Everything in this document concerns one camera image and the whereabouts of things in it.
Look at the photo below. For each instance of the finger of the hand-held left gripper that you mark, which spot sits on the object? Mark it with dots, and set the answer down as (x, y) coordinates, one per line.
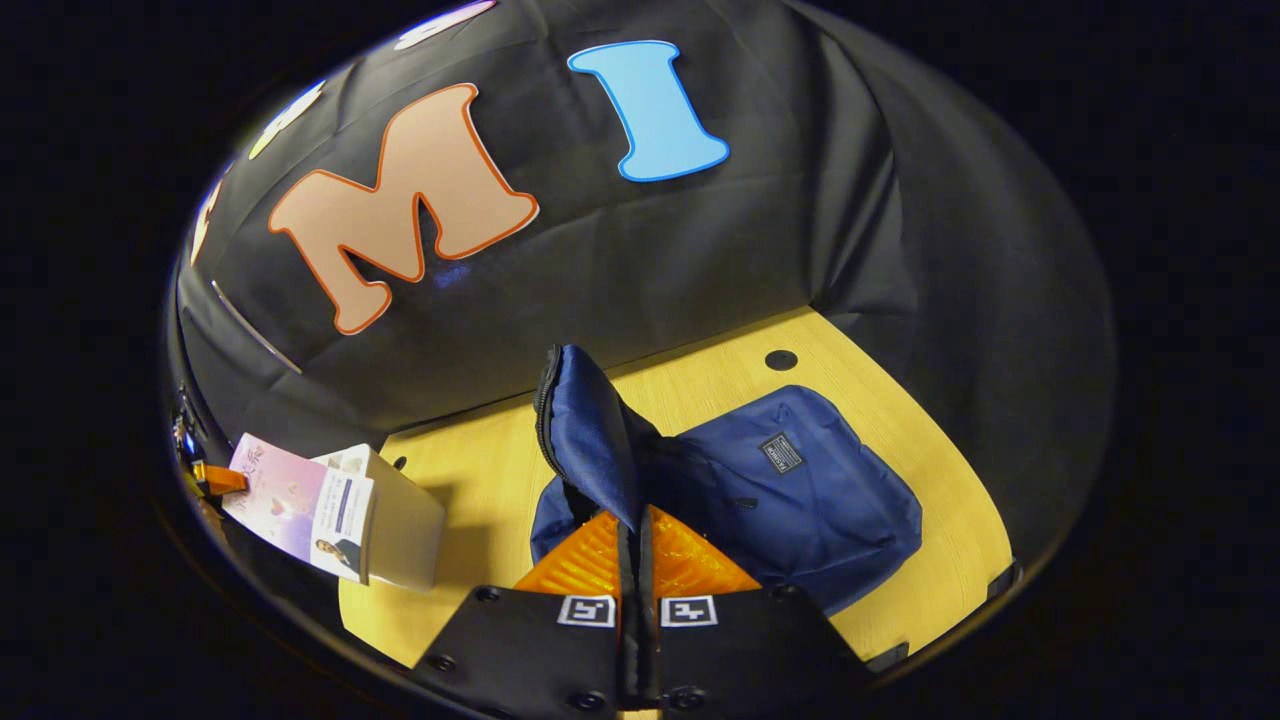
(220, 480)

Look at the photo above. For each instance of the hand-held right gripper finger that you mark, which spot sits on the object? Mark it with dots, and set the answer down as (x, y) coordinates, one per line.
(628, 570)
(647, 570)

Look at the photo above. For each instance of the pink book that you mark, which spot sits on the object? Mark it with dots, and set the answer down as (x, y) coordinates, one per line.
(290, 500)

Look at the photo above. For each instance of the blue schoolbag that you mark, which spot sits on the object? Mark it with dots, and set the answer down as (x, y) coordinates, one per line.
(800, 510)

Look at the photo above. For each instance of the white bookshelf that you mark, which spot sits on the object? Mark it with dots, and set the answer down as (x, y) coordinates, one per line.
(405, 530)

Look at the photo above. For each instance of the black backdrop cloth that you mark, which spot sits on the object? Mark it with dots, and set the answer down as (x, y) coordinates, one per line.
(640, 260)

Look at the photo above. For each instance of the black table edge bracket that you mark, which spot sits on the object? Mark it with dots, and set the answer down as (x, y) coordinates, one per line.
(888, 657)

